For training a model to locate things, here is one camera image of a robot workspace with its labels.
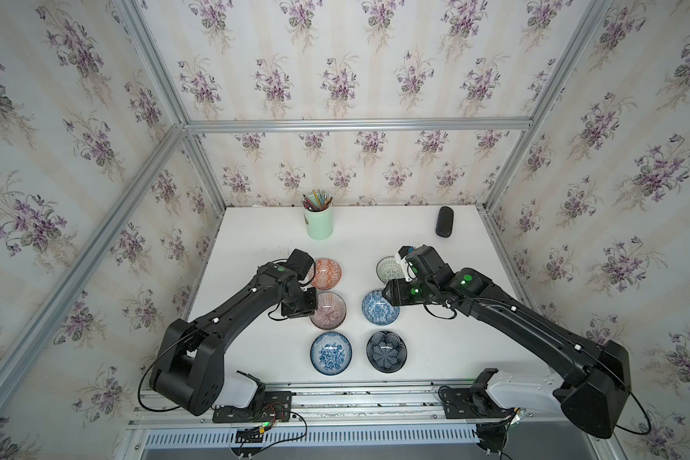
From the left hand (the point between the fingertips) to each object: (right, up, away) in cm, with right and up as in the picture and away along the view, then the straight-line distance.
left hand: (318, 314), depth 82 cm
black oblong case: (+48, +29, +31) cm, 64 cm away
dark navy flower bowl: (+20, -11, -1) cm, 23 cm away
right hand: (+21, +8, -6) cm, 23 cm away
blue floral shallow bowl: (+4, -11, -1) cm, 12 cm away
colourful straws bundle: (-1, +36, +21) cm, 42 cm away
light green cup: (-2, +27, +24) cm, 36 cm away
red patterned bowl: (+2, +9, +16) cm, 19 cm away
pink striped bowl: (+3, -1, +5) cm, 6 cm away
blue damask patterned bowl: (+18, -1, +8) cm, 20 cm away
